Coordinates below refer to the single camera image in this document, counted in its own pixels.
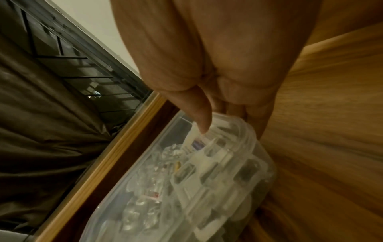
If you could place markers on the person's right hand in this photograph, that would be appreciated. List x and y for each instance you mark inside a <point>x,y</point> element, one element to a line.
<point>209,47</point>

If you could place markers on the assorted small items in box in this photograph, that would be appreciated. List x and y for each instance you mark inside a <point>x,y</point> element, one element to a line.
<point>155,189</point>

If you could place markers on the clear plastic storage box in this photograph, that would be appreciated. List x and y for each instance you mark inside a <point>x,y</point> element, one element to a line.
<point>209,179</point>

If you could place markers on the black window grille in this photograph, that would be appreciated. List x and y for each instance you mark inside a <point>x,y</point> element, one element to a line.
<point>83,66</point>

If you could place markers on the brown curtain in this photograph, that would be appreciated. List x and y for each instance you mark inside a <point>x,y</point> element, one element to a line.
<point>39,123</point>

